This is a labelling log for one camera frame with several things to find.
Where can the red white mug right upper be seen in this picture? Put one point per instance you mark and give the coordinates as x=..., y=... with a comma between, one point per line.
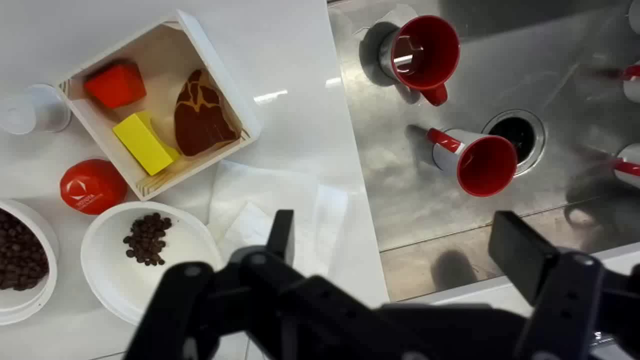
x=630, y=83

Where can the sink drain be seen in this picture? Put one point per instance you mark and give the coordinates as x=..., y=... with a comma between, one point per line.
x=524, y=131

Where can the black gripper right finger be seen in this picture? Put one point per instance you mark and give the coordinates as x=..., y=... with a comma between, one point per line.
x=520, y=253

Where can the white bowl with coffee beans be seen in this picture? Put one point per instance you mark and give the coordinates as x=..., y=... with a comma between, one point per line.
x=28, y=263

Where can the red toy block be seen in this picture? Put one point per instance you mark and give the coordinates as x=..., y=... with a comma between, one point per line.
x=116, y=85

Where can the red white mug right lower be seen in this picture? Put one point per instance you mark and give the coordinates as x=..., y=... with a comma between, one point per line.
x=627, y=165

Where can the yellow toy block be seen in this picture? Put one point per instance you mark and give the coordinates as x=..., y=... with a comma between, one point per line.
x=140, y=138

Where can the white receiving bowl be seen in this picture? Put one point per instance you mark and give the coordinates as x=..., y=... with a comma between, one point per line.
x=128, y=246

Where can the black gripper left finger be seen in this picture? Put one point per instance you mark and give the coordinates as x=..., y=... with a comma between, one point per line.
x=281, y=239

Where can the red white mug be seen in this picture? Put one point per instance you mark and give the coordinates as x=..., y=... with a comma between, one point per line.
x=627, y=165
x=421, y=56
x=481, y=165
x=630, y=83

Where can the wooden box white rim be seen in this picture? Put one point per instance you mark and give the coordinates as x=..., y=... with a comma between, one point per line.
x=166, y=54

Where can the white folded napkin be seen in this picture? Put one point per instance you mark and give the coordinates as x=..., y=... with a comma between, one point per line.
x=244, y=202

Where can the small clear plastic cup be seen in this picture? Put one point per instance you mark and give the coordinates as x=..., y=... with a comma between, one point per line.
x=40, y=107

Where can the brown toy steak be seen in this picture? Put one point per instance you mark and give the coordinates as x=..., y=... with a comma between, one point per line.
x=198, y=116

